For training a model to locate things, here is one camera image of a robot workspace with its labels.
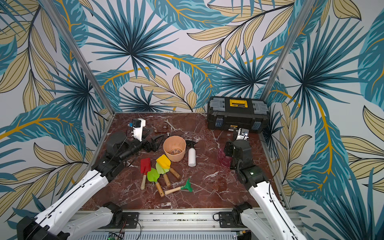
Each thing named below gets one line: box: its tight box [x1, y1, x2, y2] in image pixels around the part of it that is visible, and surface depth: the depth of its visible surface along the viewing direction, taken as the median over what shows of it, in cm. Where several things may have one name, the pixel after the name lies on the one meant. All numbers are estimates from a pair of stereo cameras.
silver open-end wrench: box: [164, 119, 178, 132], surface depth 114 cm
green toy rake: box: [164, 177, 193, 195], surface depth 85 cm
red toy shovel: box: [140, 157, 152, 190], surface depth 92 cm
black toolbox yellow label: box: [207, 96, 270, 134], surface depth 102 cm
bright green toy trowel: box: [147, 168, 165, 197], surface depth 87 cm
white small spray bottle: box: [186, 140, 196, 167], surface depth 95 cm
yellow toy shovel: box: [156, 154, 181, 179], surface depth 94 cm
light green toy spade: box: [155, 162, 171, 187], surface depth 92 cm
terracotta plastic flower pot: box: [163, 135, 187, 162], surface depth 97 cm
